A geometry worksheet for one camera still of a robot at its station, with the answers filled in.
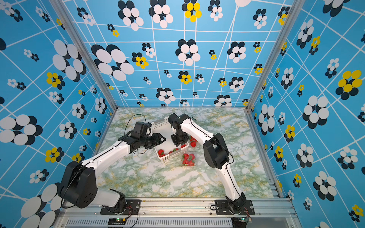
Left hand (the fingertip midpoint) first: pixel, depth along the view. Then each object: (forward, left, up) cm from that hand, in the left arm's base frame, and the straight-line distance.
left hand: (165, 139), depth 86 cm
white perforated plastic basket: (0, -2, -10) cm, 11 cm away
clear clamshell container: (+1, -19, -12) cm, 23 cm away
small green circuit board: (-40, +22, -16) cm, 48 cm away
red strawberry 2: (-7, -16, -10) cm, 20 cm away
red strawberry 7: (0, -11, -7) cm, 13 cm away
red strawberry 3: (-11, -15, -10) cm, 21 cm away
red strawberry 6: (-4, -3, -10) cm, 11 cm away
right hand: (+1, -9, -7) cm, 12 cm away
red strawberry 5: (-4, +3, -10) cm, 11 cm away
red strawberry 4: (+3, -18, -10) cm, 21 cm away
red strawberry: (-6, -13, -10) cm, 17 cm away
